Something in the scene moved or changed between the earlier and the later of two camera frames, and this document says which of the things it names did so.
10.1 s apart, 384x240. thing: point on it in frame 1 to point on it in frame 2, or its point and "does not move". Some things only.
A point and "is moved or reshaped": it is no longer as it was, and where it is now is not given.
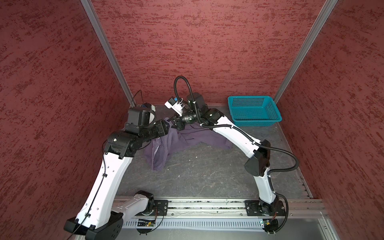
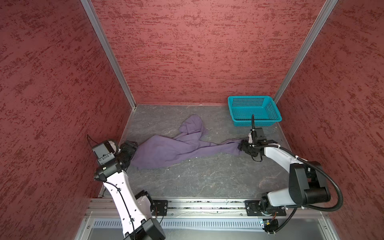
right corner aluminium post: x=316 y=28 does not move
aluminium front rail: x=236 y=207 does not move
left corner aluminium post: x=94 y=19 does not move
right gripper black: x=179 y=122 to x=242 y=146
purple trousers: x=160 y=151 is moved or reshaped
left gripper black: x=162 y=129 to x=129 y=146
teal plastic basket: x=253 y=110 does not move
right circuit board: x=270 y=226 does not move
